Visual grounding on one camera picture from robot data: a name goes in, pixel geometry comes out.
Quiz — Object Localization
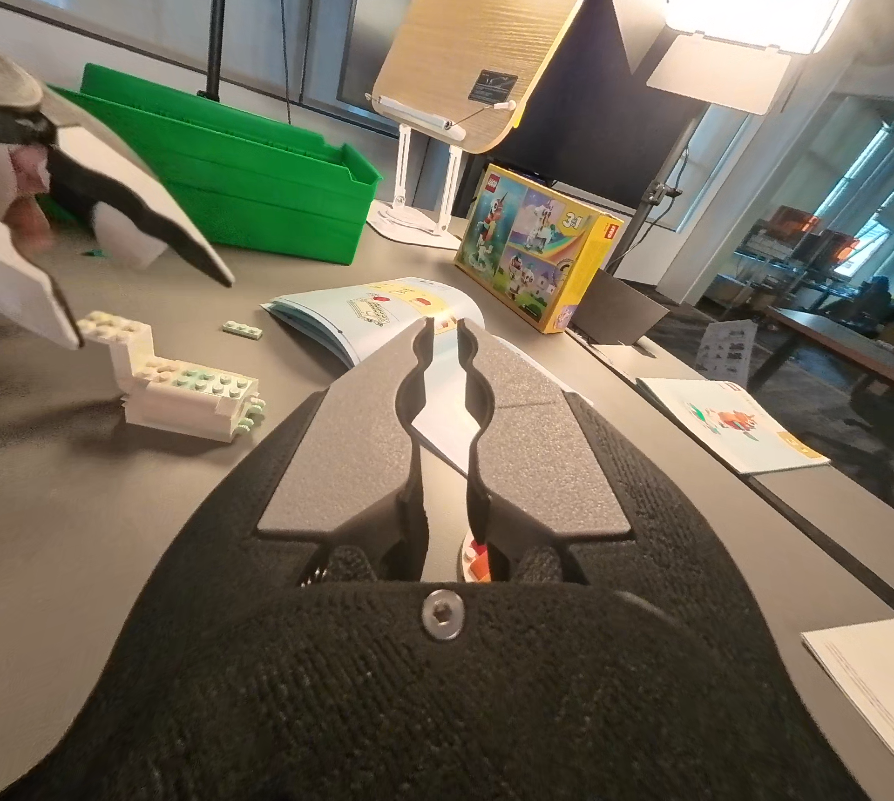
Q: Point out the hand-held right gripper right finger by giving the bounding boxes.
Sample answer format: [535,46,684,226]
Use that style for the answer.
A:
[457,318,626,544]

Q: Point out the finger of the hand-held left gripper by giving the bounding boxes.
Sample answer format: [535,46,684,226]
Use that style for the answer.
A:
[0,222,86,352]
[41,81,236,289]

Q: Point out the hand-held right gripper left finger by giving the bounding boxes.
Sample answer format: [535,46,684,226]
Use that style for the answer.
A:
[256,318,441,544]

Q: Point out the white toy brick assembly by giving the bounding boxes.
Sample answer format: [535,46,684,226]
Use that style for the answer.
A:
[77,310,268,444]

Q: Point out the person's left hand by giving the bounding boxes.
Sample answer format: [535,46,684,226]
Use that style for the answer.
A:
[0,145,52,250]

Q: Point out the green plastic bin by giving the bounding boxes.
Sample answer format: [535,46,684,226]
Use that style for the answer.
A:
[49,62,385,266]

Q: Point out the bowl of red orange bricks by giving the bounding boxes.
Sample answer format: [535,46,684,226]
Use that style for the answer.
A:
[457,532,494,584]

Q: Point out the open instruction booklet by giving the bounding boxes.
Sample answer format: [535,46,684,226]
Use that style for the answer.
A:
[262,277,595,477]

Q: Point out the dark cardboard sheet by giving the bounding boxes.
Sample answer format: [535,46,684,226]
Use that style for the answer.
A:
[566,270,671,348]

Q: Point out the fox cover instruction booklet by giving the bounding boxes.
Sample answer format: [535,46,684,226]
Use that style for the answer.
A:
[636,378,832,475]

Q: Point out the black and white leaflet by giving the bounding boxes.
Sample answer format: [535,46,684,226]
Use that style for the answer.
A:
[698,319,759,391]

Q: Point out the yellow toy brick box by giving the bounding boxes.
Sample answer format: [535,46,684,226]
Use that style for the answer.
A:
[454,163,624,334]

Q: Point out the black light stand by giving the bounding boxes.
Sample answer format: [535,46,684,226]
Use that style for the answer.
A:
[608,115,703,273]

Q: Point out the brown background table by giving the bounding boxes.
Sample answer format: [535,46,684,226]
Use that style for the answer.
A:
[751,305,894,397]

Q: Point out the wooden book stand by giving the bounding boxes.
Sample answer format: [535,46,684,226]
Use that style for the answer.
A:
[366,0,588,250]

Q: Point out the black hanging cable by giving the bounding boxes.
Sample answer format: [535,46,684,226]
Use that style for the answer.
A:
[272,0,296,125]

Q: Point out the orange enclosure machine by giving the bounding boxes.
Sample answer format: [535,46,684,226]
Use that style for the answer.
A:
[768,204,820,257]
[817,229,861,273]

